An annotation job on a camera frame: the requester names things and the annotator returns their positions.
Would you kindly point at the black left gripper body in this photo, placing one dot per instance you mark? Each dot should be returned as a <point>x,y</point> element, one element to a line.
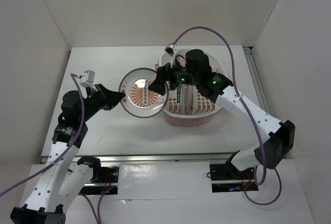
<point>93,103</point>

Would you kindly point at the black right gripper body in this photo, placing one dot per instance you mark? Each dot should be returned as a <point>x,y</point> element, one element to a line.
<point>181,75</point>

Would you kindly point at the plate with dark blue rim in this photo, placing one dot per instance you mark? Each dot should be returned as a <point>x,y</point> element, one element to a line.
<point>179,100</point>

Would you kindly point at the plate with red characters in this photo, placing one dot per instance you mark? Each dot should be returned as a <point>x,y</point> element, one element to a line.
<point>187,103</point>

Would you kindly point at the plate with orange sunburst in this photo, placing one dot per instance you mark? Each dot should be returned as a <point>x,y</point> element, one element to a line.
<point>139,101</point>

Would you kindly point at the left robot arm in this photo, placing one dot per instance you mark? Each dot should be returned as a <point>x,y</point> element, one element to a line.
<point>55,189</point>

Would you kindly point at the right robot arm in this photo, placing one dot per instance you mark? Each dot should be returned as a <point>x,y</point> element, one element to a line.
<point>276,138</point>

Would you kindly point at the white and pink dish rack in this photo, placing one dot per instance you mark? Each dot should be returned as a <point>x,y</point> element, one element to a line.
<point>203,109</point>

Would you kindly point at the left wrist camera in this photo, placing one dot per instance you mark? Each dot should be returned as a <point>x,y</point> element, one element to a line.
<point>87,78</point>

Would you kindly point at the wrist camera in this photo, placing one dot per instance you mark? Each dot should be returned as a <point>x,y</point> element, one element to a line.
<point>174,51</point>
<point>87,78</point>

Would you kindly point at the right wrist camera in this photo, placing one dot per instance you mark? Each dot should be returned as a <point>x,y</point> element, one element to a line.
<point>174,51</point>

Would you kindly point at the aluminium side rail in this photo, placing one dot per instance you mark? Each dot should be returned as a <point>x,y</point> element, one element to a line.
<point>256,79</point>

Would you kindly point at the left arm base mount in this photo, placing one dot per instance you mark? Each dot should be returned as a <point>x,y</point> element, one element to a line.
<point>106,182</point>

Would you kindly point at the aluminium front rail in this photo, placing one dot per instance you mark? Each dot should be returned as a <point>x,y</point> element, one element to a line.
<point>164,157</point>

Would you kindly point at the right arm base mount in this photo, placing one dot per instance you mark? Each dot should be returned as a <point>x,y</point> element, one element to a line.
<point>223,181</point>

